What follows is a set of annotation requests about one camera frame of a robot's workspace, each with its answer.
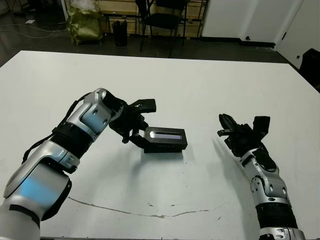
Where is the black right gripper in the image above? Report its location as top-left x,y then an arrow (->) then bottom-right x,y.
217,113 -> 266,157

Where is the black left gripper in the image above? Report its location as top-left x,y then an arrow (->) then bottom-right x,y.
109,102 -> 149,152

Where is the black box lid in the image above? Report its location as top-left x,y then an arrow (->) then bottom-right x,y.
144,126 -> 188,149

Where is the black box with white insert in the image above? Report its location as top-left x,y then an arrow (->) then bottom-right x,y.
144,146 -> 185,154

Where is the black chair back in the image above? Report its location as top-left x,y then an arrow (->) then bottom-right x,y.
298,48 -> 320,88

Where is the black waste bin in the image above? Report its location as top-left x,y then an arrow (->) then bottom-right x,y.
111,21 -> 128,47

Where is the black mesh chair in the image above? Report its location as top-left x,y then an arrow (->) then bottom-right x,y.
138,0 -> 191,58

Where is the yellow-green plastic bag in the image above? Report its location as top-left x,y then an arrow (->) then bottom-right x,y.
65,4 -> 105,46

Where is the white door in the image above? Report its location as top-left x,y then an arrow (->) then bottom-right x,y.
273,0 -> 320,71

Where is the black folding stand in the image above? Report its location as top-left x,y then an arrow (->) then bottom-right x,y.
134,0 -> 155,17

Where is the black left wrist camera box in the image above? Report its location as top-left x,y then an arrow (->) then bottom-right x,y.
128,98 -> 157,113

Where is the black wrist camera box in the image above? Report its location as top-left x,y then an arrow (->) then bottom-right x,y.
252,115 -> 271,137
128,98 -> 157,113

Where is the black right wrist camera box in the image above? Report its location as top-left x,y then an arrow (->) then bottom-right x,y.
252,115 -> 271,137

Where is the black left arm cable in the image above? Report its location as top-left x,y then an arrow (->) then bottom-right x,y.
21,93 -> 91,165

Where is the white floor cable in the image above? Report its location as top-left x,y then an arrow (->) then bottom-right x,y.
0,23 -> 68,38

